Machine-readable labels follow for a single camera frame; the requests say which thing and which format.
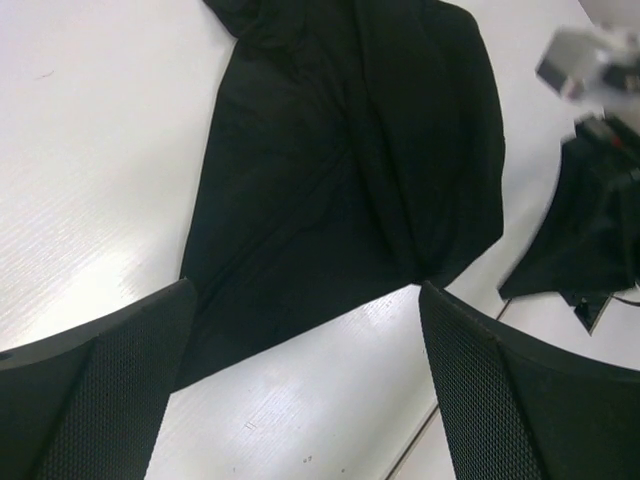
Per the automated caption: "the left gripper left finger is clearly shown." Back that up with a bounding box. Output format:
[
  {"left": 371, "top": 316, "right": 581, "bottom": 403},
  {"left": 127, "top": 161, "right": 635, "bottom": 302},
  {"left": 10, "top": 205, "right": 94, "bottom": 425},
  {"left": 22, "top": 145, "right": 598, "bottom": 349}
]
[{"left": 1, "top": 279, "right": 196, "bottom": 479}]

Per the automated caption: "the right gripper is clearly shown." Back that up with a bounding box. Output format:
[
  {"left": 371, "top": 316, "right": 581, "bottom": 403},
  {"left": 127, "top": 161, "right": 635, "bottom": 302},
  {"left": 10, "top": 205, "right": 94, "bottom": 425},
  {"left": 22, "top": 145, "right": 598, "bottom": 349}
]
[{"left": 572, "top": 116, "right": 639, "bottom": 195}]

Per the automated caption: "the black t shirt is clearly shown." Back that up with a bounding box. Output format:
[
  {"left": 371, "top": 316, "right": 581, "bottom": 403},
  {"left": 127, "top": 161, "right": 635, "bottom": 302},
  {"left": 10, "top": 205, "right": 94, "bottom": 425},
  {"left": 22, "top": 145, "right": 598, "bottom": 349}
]
[{"left": 172, "top": 0, "right": 640, "bottom": 396}]

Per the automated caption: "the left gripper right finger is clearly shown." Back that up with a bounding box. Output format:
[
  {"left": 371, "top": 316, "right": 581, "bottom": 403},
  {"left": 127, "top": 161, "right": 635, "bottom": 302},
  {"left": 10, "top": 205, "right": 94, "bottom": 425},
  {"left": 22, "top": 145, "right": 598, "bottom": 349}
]
[{"left": 419, "top": 282, "right": 639, "bottom": 479}]

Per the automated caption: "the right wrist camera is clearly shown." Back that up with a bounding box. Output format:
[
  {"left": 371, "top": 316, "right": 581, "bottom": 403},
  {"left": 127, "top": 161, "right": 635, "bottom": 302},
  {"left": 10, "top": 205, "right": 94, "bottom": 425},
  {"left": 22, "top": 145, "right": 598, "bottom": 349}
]
[{"left": 536, "top": 25, "right": 639, "bottom": 107}]

